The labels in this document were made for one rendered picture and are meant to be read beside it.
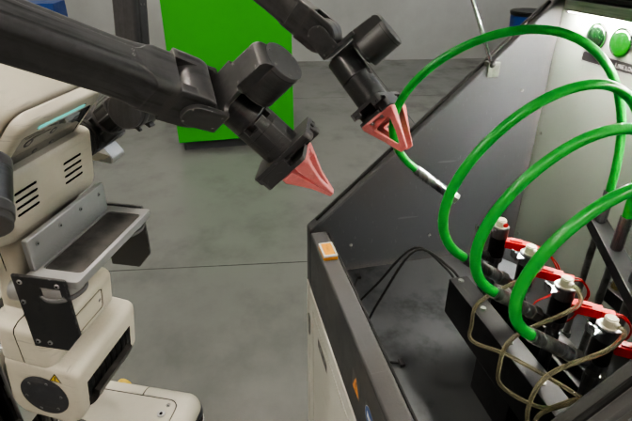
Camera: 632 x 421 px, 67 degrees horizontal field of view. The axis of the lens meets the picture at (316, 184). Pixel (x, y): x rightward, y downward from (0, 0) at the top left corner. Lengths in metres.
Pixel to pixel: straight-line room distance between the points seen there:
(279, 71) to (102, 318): 0.77
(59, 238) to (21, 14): 0.55
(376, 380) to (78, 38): 0.60
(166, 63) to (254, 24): 3.29
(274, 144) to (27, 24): 0.30
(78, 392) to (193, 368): 1.05
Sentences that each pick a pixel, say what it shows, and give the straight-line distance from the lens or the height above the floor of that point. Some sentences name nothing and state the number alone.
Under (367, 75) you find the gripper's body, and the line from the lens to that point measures 0.86.
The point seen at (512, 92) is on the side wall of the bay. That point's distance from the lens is 1.16.
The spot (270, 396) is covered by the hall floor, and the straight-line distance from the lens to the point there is 2.00.
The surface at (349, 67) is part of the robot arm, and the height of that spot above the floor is 1.35.
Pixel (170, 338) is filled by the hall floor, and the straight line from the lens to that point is 2.28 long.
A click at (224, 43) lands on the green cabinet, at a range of 3.86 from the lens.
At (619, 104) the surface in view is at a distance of 0.90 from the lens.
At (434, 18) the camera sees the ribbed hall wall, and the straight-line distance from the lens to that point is 7.44.
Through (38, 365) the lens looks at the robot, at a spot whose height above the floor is 0.81.
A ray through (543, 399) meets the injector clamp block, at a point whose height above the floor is 0.98.
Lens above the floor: 1.54
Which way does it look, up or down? 27 degrees down
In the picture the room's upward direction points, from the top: straight up
